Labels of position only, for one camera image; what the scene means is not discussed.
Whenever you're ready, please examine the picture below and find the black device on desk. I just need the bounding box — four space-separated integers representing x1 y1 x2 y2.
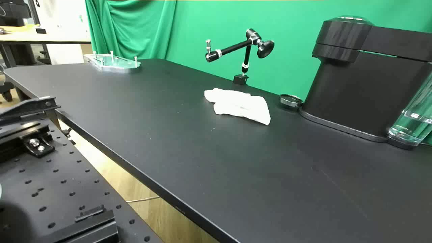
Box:
0 0 33 27

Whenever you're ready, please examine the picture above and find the black coffee machine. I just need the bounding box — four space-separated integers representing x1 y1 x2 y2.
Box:
298 15 432 144

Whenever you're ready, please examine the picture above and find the light wooden desk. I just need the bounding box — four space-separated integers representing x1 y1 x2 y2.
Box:
0 24 93 46

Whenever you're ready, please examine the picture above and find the black metal rail frame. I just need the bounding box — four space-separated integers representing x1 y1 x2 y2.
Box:
0 94 62 127

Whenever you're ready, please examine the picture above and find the white floral cloth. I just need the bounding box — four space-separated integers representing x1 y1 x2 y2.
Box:
202 86 272 127

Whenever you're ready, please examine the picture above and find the round black drip tray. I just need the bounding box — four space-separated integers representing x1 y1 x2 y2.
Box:
279 93 303 110

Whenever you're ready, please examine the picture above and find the black perforated breadboard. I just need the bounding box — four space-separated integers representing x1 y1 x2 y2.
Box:
0 120 164 243

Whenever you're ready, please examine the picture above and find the clear glass jar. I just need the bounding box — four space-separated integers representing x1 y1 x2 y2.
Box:
387 73 432 150

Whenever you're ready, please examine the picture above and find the green backdrop curtain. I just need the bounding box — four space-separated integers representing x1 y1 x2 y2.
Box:
83 0 432 102

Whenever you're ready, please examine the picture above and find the black clamp block with bolts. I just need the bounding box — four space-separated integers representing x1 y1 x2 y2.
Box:
23 133 56 158

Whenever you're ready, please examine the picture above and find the flat black mounting plate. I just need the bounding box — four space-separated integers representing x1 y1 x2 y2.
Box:
39 205 121 243

